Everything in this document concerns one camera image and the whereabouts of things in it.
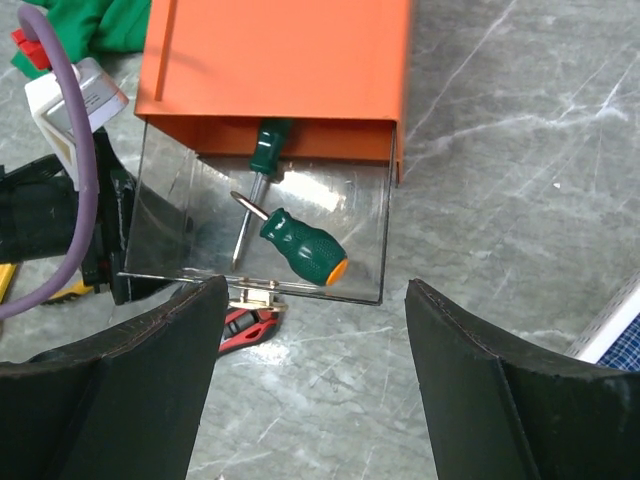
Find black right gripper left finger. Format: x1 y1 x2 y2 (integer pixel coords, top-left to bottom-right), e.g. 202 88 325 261
1 276 228 479

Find red black utility knife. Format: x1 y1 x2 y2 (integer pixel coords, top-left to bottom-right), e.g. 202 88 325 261
218 307 280 357

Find clear top drawer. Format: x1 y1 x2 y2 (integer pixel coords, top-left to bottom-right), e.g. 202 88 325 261
123 125 395 305

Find yellow black long-nose pliers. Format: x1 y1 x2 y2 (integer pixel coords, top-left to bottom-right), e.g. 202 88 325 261
0 264 94 305

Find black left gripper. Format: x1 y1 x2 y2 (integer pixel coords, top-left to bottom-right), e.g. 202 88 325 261
1 128 169 305

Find long green screwdriver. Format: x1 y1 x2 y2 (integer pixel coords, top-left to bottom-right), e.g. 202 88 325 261
230 118 294 273

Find blue checked cloth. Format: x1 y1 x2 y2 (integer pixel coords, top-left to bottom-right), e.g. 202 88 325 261
597 316 640 372

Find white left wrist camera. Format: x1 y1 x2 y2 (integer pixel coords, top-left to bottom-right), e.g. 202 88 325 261
25 58 129 192

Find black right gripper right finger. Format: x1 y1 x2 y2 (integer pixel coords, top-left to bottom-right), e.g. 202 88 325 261
405 279 639 479

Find green cloth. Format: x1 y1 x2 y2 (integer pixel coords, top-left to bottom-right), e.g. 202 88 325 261
31 0 152 63

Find white perforated basket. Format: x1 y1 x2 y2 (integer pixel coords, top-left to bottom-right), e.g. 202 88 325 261
566 273 639 365

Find orange drawer box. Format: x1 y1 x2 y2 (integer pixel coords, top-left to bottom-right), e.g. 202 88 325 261
135 1 413 164

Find stubby green screwdriver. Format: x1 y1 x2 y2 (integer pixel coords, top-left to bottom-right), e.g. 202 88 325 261
230 191 349 287

